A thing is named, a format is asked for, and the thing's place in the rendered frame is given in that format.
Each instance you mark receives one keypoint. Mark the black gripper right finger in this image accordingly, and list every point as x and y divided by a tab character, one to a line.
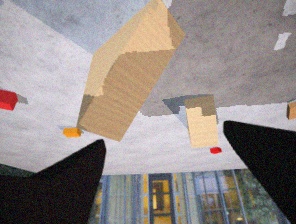
270	155

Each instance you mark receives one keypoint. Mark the red triangular block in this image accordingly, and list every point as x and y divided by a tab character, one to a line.
8	100

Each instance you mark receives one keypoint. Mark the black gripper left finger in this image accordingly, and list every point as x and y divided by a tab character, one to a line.
63	193

